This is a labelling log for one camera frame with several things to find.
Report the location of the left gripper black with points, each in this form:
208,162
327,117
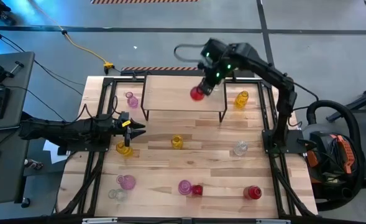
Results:
116,130

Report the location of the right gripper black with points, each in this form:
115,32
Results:
213,74

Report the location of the round red glass vase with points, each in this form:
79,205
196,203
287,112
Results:
196,94

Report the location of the yellow embossed glass bottle vase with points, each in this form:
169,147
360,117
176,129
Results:
122,150

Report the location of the small pink glass vase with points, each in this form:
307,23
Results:
133,101

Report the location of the amber glass vase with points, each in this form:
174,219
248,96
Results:
241,99

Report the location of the fluted pink flared-neck vase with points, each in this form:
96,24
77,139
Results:
127,182

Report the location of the ribbed pink glass bottle vase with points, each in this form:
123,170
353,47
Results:
184,188

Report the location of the red square ribbed glass vase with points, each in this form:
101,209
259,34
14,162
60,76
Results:
197,190

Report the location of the red glass bottle vase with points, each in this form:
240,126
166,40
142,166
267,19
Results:
253,193

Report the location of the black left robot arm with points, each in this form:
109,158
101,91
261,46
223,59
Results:
61,132

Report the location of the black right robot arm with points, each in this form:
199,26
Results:
263,67

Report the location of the wooden shelf, black metal legs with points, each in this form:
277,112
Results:
170,93

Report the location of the yellow tape tag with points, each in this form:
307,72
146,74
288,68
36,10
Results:
126,123

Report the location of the slender clear glass vase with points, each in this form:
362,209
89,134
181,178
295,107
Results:
118,195

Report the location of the grey desk top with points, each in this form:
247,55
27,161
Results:
8,180
18,93

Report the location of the black orange shop vacuum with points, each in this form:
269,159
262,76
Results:
345,152

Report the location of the silver metal bracket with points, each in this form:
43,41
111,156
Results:
272,221
99,221

